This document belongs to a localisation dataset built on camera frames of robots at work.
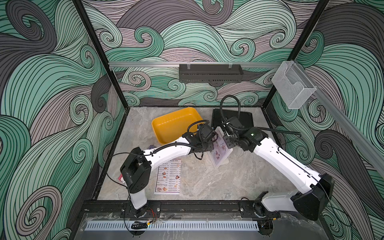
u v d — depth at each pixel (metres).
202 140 0.61
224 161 0.81
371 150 0.51
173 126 1.11
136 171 0.44
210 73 0.96
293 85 0.79
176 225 0.70
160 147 0.49
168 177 0.84
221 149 0.81
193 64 0.93
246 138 0.51
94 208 0.74
